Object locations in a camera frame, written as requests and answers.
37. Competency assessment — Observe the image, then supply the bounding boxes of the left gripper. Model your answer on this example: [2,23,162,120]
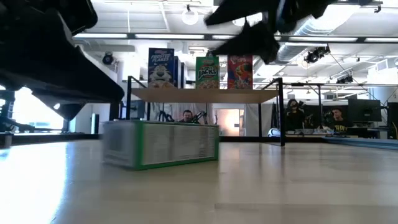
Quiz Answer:
[0,0,125,122]

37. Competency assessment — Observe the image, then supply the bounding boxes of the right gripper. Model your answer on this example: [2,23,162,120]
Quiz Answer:
[204,0,336,65]

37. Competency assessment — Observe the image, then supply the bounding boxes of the red Froot Loops cereal box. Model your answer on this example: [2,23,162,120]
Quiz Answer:
[227,55,254,90]

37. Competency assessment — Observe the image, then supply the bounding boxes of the green Apple Jacks cereal box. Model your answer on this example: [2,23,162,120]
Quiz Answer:
[102,120,220,171]
[195,55,220,90]

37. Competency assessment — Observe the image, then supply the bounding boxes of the blue Frosted Flakes cereal box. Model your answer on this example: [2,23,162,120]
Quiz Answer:
[174,55,187,89]
[147,47,175,89]

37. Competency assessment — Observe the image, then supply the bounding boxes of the black-framed wooden shelf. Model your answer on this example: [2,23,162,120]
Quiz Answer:
[125,75,286,147]

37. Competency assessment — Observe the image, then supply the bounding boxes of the white tower appliance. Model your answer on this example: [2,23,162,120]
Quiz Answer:
[91,113,100,134]

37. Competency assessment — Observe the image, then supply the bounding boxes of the black computer monitor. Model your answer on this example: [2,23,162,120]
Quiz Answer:
[130,99,146,121]
[348,98,382,123]
[108,101,121,121]
[387,101,398,140]

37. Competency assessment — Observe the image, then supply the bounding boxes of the large bright window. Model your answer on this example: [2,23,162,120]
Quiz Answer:
[12,86,66,130]

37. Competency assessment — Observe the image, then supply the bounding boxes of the black ceiling spotlight cluster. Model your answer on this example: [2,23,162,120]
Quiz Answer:
[304,45,331,65]

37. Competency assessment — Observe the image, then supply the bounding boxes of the white ceiling air unit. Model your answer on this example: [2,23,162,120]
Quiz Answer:
[174,40,189,55]

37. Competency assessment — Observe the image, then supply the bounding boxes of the long linear ceiling light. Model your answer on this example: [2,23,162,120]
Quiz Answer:
[73,32,398,43]

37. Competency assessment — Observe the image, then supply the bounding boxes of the small grey block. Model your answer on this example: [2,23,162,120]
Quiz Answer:
[0,132,14,149]

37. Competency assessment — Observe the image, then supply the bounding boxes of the white hanging curtain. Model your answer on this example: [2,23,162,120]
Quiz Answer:
[244,104,274,138]

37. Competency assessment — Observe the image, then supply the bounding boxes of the person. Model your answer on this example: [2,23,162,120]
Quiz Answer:
[178,109,195,124]
[326,107,354,132]
[285,98,307,131]

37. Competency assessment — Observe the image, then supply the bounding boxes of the black track spotlights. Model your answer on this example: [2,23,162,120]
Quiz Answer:
[335,74,354,84]

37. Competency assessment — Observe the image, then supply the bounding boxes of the white ceiling vent box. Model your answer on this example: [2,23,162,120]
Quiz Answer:
[374,58,389,72]

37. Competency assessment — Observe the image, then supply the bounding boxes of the blue mat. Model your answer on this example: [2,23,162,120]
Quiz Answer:
[323,136,398,151]

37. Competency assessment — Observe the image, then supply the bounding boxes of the grey spiral ceiling duct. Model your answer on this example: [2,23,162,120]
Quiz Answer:
[276,17,326,63]

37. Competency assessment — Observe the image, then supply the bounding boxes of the white ring pendant lamp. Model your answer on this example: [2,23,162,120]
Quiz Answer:
[182,7,200,26]

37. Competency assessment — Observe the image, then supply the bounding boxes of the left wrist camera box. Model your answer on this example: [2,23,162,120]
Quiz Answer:
[46,0,99,35]

